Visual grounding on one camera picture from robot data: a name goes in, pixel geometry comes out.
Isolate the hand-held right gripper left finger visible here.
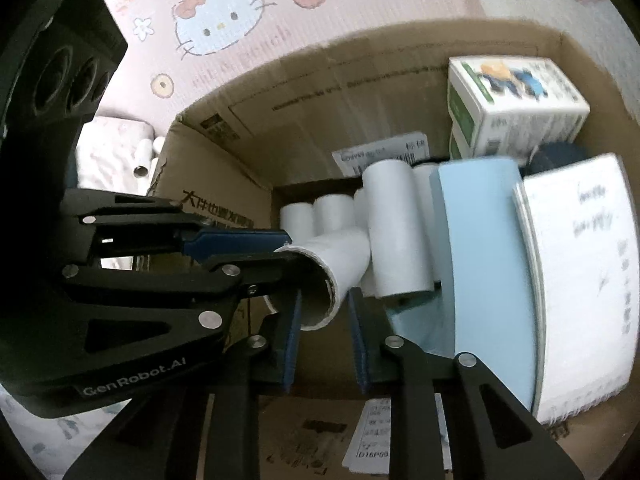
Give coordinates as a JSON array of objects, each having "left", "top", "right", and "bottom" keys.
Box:
[{"left": 62, "top": 289, "right": 304, "bottom": 480}]

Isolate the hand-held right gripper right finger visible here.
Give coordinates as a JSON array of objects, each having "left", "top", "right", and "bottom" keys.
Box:
[{"left": 348, "top": 287, "right": 584, "bottom": 480}]

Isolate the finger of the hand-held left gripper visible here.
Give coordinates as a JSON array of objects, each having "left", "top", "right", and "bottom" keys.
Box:
[
  {"left": 62, "top": 251, "right": 332, "bottom": 382},
  {"left": 61, "top": 187, "right": 294, "bottom": 267}
]

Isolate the pile of white paper tubes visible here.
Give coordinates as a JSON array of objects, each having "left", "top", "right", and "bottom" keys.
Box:
[{"left": 279, "top": 157, "right": 443, "bottom": 301}]

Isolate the cardboard box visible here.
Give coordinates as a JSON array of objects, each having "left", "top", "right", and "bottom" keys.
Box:
[{"left": 145, "top": 17, "right": 640, "bottom": 480}]

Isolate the pink floral pillow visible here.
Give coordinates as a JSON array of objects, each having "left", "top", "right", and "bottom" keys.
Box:
[{"left": 74, "top": 116, "right": 163, "bottom": 196}]

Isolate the light blue book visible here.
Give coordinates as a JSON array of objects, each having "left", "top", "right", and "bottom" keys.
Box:
[{"left": 385, "top": 157, "right": 538, "bottom": 411}]

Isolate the green white carton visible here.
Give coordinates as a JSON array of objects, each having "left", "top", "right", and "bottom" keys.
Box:
[
  {"left": 447, "top": 125, "right": 481, "bottom": 161},
  {"left": 446, "top": 56, "right": 591, "bottom": 158}
]

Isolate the white notebook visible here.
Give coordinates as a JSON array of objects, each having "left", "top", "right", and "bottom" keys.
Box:
[{"left": 512, "top": 152, "right": 633, "bottom": 426}]

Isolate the pink cartoon printed blanket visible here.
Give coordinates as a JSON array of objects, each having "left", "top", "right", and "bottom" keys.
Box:
[{"left": 0, "top": 0, "right": 626, "bottom": 476}]

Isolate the dark blue object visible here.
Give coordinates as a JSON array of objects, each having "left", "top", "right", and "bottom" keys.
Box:
[{"left": 522, "top": 141, "right": 588, "bottom": 178}]

